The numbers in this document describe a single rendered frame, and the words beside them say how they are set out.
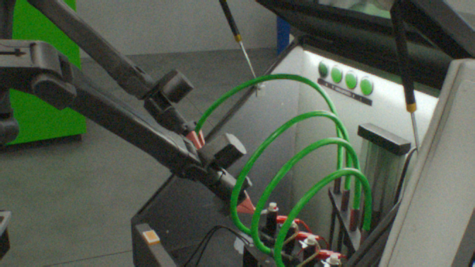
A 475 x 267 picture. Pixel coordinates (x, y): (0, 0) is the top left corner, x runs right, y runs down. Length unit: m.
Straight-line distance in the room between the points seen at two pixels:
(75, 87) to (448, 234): 0.66
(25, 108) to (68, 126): 0.37
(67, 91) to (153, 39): 6.87
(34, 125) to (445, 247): 3.86
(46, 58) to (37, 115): 3.55
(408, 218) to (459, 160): 0.15
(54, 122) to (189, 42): 3.82
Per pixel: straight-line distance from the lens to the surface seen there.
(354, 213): 1.19
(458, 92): 0.90
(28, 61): 0.85
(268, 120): 1.54
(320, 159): 1.54
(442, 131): 0.91
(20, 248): 3.23
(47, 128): 4.46
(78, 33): 1.32
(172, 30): 7.73
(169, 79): 1.25
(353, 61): 1.32
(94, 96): 0.90
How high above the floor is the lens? 1.73
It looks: 22 degrees down
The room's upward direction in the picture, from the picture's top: 2 degrees clockwise
